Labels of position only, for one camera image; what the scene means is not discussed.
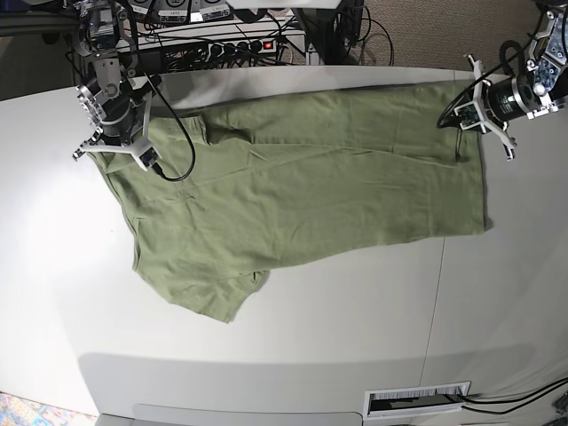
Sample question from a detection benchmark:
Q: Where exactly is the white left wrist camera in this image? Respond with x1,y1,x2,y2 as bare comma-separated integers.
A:
454,101,485,133

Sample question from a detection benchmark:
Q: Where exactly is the table cable grommet slot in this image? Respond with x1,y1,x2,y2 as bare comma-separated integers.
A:
363,382,471,420

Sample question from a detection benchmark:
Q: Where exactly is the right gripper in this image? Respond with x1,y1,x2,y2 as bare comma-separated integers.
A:
72,75,160,162

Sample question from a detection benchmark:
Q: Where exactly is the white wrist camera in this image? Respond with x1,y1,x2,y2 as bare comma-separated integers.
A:
454,101,485,133
135,146,161,171

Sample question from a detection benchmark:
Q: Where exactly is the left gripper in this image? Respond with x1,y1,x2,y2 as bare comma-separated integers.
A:
454,55,517,161

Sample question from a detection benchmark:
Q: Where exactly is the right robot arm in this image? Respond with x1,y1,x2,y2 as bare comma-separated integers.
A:
73,1,162,170

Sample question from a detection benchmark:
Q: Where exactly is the black cables bottom right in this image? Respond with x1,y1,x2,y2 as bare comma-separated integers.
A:
461,376,568,416

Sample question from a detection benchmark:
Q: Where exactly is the green T-shirt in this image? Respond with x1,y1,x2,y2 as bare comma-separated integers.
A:
92,82,487,322

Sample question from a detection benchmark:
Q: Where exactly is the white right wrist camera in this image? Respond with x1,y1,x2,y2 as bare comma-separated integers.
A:
135,146,161,171

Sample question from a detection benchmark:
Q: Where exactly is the black power strip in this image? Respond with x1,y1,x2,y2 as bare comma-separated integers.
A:
166,37,279,59

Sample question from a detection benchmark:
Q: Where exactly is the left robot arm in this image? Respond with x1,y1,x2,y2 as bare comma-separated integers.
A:
437,1,567,161

